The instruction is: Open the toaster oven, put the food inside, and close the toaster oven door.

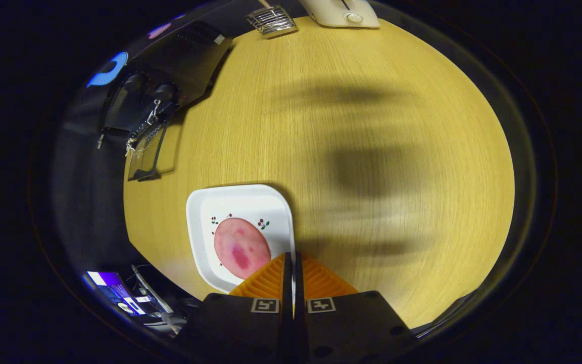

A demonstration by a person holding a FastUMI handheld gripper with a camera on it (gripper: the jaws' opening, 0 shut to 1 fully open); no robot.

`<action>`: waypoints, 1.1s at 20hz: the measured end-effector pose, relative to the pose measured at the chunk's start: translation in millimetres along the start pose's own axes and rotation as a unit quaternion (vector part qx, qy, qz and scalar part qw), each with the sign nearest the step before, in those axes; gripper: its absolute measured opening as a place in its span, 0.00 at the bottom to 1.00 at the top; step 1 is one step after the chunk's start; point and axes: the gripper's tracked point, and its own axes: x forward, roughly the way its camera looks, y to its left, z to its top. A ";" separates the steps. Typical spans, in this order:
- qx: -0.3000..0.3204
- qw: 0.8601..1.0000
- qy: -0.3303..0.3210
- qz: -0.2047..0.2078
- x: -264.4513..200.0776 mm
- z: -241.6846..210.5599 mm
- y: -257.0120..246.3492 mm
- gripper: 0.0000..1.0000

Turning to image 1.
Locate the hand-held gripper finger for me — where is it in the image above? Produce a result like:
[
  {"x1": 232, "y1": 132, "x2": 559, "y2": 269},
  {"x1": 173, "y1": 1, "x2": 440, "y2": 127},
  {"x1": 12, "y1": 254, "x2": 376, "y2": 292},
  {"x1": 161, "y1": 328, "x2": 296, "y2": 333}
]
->
[
  {"x1": 295, "y1": 253, "x2": 418, "y2": 364},
  {"x1": 177, "y1": 253, "x2": 294, "y2": 364}
]

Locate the pink ham slice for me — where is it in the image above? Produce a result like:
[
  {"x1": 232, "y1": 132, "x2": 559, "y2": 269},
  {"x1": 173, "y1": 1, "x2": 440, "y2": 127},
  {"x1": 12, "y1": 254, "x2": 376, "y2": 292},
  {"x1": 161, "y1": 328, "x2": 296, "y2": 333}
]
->
[{"x1": 214, "y1": 218, "x2": 272, "y2": 280}]

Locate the white square plate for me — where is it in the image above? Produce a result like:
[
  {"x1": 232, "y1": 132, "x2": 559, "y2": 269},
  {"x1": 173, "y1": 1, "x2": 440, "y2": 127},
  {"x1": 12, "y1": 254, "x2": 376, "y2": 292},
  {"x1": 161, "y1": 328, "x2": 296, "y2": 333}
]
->
[{"x1": 186, "y1": 184, "x2": 297, "y2": 294}]

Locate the black toaster oven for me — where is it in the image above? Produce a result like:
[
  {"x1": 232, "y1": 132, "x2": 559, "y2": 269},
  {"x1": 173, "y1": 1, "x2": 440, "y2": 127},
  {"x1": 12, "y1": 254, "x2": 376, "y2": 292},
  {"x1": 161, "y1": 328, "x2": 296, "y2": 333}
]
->
[{"x1": 96, "y1": 20, "x2": 234, "y2": 183}]

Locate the white bread toaster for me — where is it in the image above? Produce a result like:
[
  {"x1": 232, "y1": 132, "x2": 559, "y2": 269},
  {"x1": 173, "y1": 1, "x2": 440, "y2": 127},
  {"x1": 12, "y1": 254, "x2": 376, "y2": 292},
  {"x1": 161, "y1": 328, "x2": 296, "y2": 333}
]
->
[{"x1": 299, "y1": 0, "x2": 380, "y2": 28}]

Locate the computer screen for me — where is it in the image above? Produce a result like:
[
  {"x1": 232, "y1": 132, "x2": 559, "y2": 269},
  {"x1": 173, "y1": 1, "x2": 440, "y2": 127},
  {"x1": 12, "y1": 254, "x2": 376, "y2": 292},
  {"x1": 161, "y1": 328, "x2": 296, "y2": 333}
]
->
[{"x1": 86, "y1": 271, "x2": 146, "y2": 315}]

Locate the wire mesh holder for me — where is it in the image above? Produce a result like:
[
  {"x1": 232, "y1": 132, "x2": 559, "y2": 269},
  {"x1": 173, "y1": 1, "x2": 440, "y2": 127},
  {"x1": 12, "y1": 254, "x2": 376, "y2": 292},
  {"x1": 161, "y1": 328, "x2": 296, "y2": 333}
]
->
[{"x1": 246, "y1": 5, "x2": 298, "y2": 39}]

